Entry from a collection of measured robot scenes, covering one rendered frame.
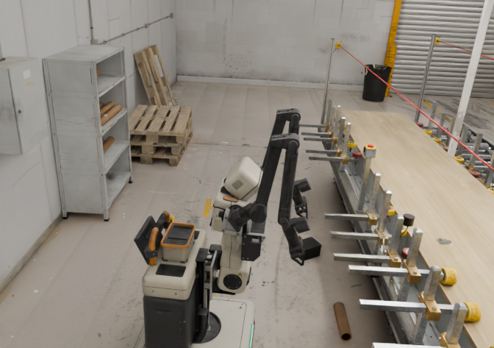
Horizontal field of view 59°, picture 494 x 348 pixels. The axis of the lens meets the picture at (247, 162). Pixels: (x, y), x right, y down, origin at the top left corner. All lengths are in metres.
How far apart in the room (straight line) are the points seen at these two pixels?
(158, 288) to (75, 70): 2.26
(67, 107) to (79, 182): 0.73
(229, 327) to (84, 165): 2.18
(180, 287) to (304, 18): 8.37
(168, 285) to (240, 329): 0.68
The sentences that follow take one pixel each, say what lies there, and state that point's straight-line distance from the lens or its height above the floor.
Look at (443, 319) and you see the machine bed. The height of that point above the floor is 0.70.
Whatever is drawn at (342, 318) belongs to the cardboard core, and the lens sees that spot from 3.32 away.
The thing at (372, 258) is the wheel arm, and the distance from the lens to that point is 2.55.
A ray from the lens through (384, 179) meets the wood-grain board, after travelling 3.46.
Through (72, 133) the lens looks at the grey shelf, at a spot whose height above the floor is 0.89.
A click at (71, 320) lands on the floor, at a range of 3.43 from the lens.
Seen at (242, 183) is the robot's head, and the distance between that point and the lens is 2.14.
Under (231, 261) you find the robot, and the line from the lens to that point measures 2.37.
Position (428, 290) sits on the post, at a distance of 2.15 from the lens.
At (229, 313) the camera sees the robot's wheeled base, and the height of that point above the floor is 0.28.
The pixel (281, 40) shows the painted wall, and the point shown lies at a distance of 10.10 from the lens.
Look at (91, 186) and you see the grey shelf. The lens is 4.35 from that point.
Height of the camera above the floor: 2.24
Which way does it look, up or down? 23 degrees down
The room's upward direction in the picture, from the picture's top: 3 degrees clockwise
